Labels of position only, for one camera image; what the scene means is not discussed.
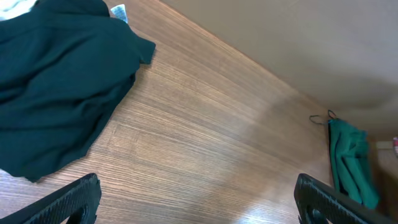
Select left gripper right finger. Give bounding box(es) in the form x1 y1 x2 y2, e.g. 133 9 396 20
294 173 392 224

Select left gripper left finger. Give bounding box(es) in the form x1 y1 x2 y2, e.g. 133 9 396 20
1 173 101 224

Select black garment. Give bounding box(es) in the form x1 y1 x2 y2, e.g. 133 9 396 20
1 0 155 182

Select white camouflage garment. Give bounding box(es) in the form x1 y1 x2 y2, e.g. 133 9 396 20
0 0 37 21

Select green drawstring bag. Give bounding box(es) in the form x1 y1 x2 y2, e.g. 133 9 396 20
309 110 380 209

